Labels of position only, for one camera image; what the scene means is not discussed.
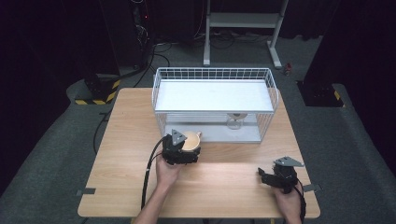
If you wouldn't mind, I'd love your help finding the person's right hand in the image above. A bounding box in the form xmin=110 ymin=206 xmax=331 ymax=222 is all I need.
xmin=274 ymin=182 xmax=304 ymax=224

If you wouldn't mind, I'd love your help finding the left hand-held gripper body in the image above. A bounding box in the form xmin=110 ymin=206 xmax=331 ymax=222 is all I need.
xmin=161 ymin=129 xmax=193 ymax=166

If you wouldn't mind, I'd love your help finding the grey metal stand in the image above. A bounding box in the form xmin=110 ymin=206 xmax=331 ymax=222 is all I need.
xmin=202 ymin=0 xmax=290 ymax=70

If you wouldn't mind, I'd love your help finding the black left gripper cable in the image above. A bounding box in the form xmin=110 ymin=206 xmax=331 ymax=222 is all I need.
xmin=140 ymin=137 xmax=166 ymax=211

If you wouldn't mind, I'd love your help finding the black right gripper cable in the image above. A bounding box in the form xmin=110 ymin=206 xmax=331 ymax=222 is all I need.
xmin=293 ymin=178 xmax=308 ymax=224

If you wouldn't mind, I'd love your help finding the clear jar with white lid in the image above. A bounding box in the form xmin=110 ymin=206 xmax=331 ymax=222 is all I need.
xmin=226 ymin=112 xmax=248 ymax=131

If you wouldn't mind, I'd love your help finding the black base with striped edge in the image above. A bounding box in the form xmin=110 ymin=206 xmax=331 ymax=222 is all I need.
xmin=74 ymin=73 xmax=122 ymax=106
xmin=296 ymin=79 xmax=347 ymax=108

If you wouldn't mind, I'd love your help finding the cream ceramic cup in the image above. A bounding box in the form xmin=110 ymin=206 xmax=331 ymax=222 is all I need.
xmin=180 ymin=130 xmax=203 ymax=153

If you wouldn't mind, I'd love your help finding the black floor cable bundle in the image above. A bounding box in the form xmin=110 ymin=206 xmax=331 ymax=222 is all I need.
xmin=120 ymin=41 xmax=173 ymax=89

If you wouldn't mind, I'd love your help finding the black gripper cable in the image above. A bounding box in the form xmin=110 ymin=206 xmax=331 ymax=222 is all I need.
xmin=293 ymin=178 xmax=308 ymax=224
xmin=140 ymin=137 xmax=166 ymax=211

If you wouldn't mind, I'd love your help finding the dark equipment tower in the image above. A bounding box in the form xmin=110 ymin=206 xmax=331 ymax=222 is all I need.
xmin=128 ymin=0 xmax=154 ymax=70

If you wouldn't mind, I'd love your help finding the white wire two-tier rack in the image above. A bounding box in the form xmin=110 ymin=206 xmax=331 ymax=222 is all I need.
xmin=151 ymin=67 xmax=280 ymax=145

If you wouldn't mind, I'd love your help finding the person's left hand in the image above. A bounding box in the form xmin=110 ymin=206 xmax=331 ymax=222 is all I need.
xmin=154 ymin=153 xmax=183 ymax=191

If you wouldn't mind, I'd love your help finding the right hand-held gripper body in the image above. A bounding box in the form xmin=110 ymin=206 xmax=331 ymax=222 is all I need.
xmin=264 ymin=156 xmax=305 ymax=195

